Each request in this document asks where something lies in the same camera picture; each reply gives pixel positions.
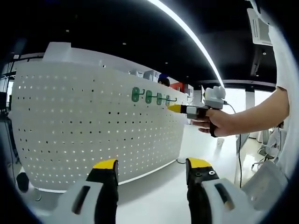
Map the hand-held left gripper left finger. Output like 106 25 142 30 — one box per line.
57 158 119 224

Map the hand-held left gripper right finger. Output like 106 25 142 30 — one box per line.
185 157 249 224

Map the white perforated mounting plate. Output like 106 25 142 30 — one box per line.
10 61 187 194

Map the person's right hand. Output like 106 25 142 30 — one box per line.
191 108 238 138

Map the white mesh office chair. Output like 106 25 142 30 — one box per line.
242 160 289 210

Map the black cylinder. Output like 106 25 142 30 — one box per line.
16 174 30 192

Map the swivel office chair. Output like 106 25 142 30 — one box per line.
251 147 278 171

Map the person's light shirt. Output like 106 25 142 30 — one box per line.
268 21 299 178

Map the white ceiling air vent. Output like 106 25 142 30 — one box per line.
247 8 274 46

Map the long ceiling light strip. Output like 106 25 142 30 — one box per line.
146 0 227 88

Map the black hand strap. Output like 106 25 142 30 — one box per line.
209 120 219 138

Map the red wall panel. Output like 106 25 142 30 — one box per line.
170 81 185 91

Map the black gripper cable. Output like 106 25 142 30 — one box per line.
223 100 243 189

